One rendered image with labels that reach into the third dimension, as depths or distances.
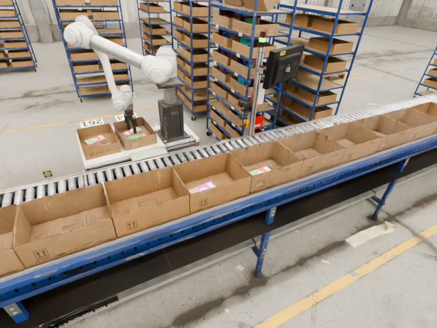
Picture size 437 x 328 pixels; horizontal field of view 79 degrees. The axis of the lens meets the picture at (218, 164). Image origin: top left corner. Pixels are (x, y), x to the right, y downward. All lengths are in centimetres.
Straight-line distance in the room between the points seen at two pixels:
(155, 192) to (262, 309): 119
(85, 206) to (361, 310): 207
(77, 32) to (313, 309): 258
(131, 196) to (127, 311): 94
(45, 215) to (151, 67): 115
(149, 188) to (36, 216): 59
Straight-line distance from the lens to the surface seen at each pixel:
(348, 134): 255
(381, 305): 261
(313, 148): 228
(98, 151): 235
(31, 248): 144
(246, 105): 246
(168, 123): 241
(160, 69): 204
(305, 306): 236
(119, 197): 168
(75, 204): 166
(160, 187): 171
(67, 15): 527
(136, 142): 239
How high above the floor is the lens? 200
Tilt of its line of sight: 35 degrees down
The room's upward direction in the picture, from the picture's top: 3 degrees clockwise
